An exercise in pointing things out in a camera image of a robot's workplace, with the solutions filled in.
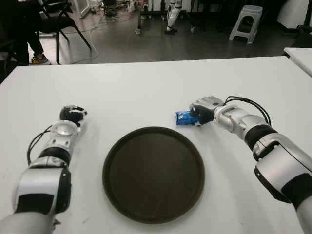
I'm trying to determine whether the black rolling frame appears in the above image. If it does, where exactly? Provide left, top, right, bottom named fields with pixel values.
left=134, top=0, right=198, bottom=35

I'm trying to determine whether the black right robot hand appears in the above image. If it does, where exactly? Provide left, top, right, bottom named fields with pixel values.
left=189, top=95, right=225, bottom=127

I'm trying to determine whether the round dark brown tray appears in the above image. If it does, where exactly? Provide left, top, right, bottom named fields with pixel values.
left=102, top=126, right=205, bottom=224

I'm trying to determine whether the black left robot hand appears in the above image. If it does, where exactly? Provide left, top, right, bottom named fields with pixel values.
left=58, top=105, right=88, bottom=127

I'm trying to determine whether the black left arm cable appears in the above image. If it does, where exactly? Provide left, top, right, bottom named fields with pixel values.
left=27, top=124, right=53, bottom=166

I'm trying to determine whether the grey plastic stool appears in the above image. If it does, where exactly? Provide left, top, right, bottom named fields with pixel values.
left=229, top=4, right=264, bottom=44

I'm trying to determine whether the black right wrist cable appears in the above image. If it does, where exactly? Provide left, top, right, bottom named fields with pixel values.
left=224, top=96, right=273, bottom=127

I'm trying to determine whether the person in dark clothes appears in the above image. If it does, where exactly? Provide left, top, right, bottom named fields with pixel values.
left=0, top=0, right=52, bottom=66

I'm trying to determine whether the blue Oreo cookie pack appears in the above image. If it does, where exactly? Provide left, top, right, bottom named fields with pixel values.
left=175, top=109, right=202, bottom=126

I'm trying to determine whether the white framed board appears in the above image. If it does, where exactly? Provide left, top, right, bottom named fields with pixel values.
left=73, top=0, right=91, bottom=19

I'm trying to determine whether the black office chair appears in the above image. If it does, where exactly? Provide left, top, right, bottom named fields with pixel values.
left=290, top=24, right=312, bottom=48

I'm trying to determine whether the white side table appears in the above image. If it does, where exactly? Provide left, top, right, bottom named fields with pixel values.
left=284, top=47, right=312, bottom=78

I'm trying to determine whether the white humanoid robot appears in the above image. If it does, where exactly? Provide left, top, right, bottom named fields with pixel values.
left=164, top=0, right=183, bottom=35

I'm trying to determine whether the black metal chair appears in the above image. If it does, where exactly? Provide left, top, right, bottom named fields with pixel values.
left=36, top=0, right=93, bottom=64

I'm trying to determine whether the white floor cable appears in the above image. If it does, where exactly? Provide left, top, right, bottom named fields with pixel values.
left=70, top=13, right=127, bottom=64

